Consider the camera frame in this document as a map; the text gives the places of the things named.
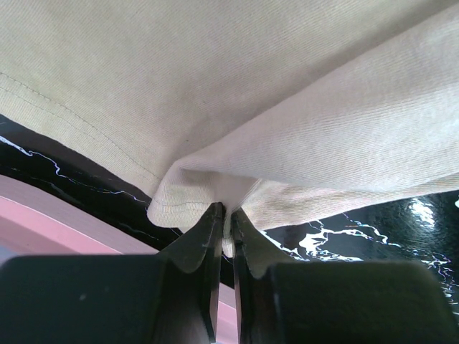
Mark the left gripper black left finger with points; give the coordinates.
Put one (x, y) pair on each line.
(168, 297)

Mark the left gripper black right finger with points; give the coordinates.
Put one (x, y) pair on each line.
(282, 300)

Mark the beige t shirt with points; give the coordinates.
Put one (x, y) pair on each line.
(290, 110)

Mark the pink tiered shelf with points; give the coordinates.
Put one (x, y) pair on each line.
(27, 231)

